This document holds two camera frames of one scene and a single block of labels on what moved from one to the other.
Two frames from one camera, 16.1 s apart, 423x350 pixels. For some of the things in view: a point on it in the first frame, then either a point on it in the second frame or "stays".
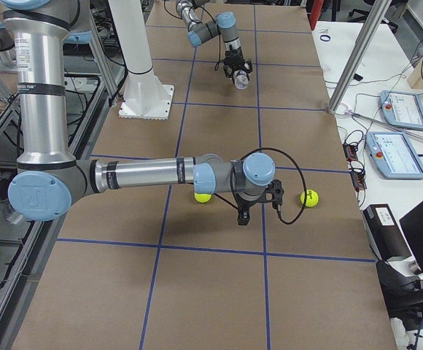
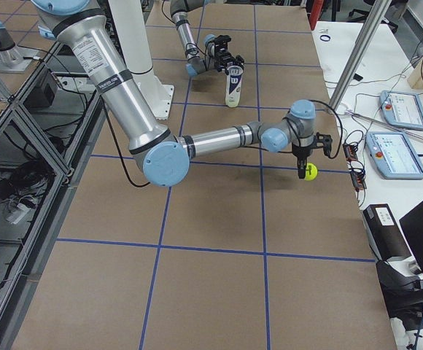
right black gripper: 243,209 → 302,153
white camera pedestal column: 146,96 stays
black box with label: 385,236 stays
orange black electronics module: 357,175 stays
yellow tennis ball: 311,200 → 311,171
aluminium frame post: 359,54 stays
